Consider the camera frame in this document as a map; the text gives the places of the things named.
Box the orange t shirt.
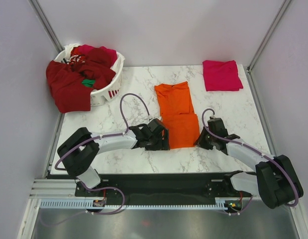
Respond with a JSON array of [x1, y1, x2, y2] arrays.
[[154, 82, 200, 149]]

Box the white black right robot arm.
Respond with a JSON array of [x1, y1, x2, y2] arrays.
[[195, 118, 304, 209]]

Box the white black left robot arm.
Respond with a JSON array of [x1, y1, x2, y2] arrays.
[[55, 119, 170, 196]]

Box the folded pink t shirt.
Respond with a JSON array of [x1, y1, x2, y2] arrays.
[[203, 60, 243, 92]]

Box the white plastic laundry basket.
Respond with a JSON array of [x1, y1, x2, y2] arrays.
[[54, 43, 125, 107]]

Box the green cloth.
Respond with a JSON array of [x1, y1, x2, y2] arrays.
[[81, 79, 95, 88]]

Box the pink shirt in basket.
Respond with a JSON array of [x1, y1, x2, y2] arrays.
[[78, 44, 117, 68]]

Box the dark red t shirt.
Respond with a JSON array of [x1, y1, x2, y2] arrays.
[[46, 59, 115, 114]]

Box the white patterned shirt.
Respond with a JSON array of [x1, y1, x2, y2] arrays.
[[64, 43, 86, 66]]

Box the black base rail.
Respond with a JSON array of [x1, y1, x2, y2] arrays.
[[46, 171, 256, 206]]

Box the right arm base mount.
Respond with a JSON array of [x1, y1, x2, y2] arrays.
[[205, 173, 251, 198]]

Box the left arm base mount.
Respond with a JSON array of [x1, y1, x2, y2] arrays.
[[75, 179, 122, 199]]

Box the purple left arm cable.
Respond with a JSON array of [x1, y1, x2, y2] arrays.
[[40, 93, 152, 227]]

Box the white slotted cable duct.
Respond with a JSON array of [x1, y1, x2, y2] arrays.
[[39, 199, 228, 210]]

